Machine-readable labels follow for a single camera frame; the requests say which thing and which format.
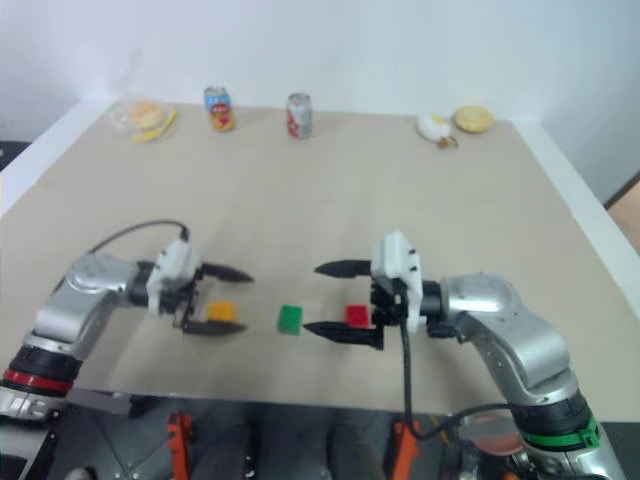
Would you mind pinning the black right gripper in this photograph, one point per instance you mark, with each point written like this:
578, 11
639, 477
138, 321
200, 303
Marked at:
384, 300

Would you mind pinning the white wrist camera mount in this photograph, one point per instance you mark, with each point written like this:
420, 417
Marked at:
402, 275
172, 270

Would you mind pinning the red and white soda can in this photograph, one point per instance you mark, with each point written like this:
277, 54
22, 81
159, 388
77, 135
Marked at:
299, 115

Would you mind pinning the yellow banana-shaped toy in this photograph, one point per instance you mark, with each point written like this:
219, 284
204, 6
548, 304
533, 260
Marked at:
152, 132

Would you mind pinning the orange clamp under table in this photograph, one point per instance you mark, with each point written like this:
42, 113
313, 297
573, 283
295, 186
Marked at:
179, 440
404, 450

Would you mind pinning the round tan bun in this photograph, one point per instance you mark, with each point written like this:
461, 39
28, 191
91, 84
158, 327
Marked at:
473, 119

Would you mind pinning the red and white round plate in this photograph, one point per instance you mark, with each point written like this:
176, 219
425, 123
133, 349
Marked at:
492, 432

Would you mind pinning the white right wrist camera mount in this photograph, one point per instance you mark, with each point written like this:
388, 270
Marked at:
402, 275

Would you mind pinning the orange cube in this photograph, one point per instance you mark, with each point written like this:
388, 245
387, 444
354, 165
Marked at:
221, 311

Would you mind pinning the blue and orange printed can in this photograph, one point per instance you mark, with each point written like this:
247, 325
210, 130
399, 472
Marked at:
220, 108

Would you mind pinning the clear bag of snacks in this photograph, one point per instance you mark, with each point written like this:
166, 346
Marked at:
139, 116

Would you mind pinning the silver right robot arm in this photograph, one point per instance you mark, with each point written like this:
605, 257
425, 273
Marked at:
520, 330

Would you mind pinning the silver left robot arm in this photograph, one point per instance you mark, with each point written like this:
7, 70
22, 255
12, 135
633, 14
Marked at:
80, 295

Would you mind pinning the small brown and gold object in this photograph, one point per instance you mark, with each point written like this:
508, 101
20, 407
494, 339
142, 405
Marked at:
446, 142

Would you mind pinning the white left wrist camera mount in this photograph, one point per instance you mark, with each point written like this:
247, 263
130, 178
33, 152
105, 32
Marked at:
172, 270

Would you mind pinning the green cube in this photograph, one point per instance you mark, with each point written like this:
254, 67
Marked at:
290, 320

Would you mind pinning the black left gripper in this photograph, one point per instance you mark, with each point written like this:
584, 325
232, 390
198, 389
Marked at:
181, 299

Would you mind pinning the red cube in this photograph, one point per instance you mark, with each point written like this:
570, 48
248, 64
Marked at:
357, 315

